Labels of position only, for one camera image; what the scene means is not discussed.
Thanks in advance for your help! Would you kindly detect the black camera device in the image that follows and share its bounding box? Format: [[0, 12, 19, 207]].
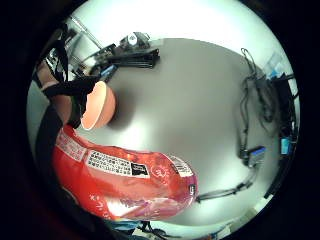
[[118, 31, 152, 49]]

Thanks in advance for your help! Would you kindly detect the blue and black gadget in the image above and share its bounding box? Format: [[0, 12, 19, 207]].
[[99, 64, 118, 81]]

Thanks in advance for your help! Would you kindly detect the silver metal pole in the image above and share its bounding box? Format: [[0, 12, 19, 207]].
[[70, 16, 105, 50]]

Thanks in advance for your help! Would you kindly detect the black folded tripod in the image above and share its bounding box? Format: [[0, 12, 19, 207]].
[[105, 48, 161, 70]]

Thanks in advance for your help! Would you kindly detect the black cable bundle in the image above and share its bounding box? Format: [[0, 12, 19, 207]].
[[237, 47, 281, 158]]

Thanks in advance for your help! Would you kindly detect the orange bowl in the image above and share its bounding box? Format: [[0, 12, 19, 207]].
[[80, 80, 117, 131]]

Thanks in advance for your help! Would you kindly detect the black hub with blue ports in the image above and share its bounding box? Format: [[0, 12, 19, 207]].
[[240, 145, 268, 168]]

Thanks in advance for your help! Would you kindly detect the blue and black device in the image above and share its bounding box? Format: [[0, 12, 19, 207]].
[[279, 134, 296, 156]]

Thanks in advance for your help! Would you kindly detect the red snack bag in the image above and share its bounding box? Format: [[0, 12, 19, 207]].
[[51, 124, 199, 222]]

